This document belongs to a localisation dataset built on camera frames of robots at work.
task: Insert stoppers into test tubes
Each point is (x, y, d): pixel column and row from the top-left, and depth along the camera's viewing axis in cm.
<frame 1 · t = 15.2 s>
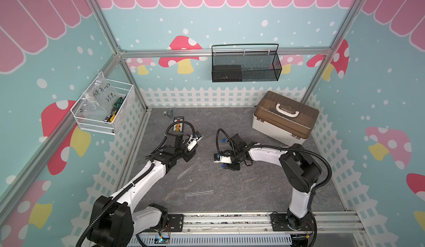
left hand: (192, 147, 85), fingers closed
right hand: (226, 163, 93), fingers open
brown lid storage box: (284, 119, 90), point 20 cm above the table
black box with orange connectors: (179, 118, 115), point 2 cm above the table
clear test tube: (187, 169, 92), on the table
clear test tube 2: (192, 193, 85), on the table
small grey metal bracket: (170, 112, 118), point 2 cm above the table

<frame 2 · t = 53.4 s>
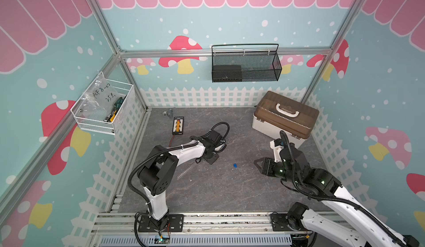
left hand: (209, 157, 94), fingers closed
right hand: (257, 162, 70), fingers open
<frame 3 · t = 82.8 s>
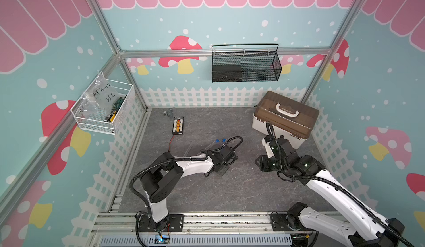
left hand: (219, 167, 92), fingers closed
right hand: (257, 160, 75), fingers open
blue stopper 2: (217, 140, 104), on the table
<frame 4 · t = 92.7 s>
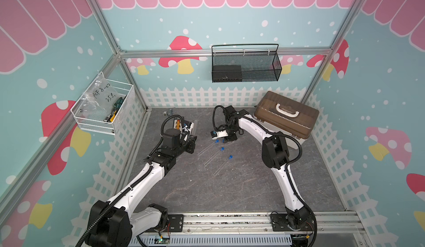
left hand: (194, 138, 83), fingers closed
right hand: (225, 136, 101), fingers open
blue stopper 3: (222, 148, 101), on the table
